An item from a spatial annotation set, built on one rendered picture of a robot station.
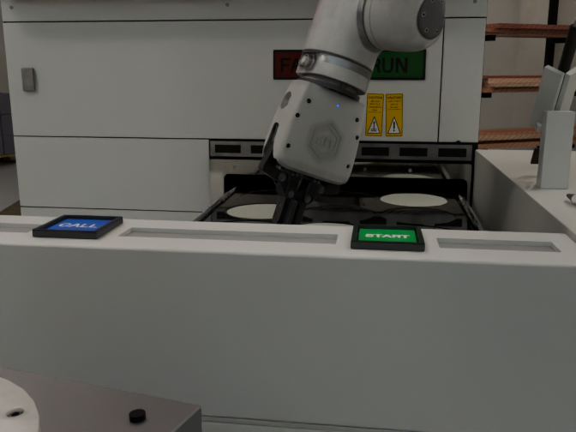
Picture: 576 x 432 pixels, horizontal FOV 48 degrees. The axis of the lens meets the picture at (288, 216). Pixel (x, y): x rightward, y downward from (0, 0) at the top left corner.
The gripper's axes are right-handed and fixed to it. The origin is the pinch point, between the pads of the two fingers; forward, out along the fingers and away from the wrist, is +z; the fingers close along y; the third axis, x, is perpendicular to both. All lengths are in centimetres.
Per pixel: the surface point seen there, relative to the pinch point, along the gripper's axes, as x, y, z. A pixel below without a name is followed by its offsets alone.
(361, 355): -27.2, -5.6, 6.8
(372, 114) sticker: 24.1, 23.1, -18.3
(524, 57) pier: 434, 458, -196
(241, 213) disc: 14.7, 1.2, 2.4
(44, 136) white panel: 58, -20, 2
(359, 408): -27.2, -4.1, 11.0
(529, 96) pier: 428, 476, -160
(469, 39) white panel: 15.7, 30.5, -33.7
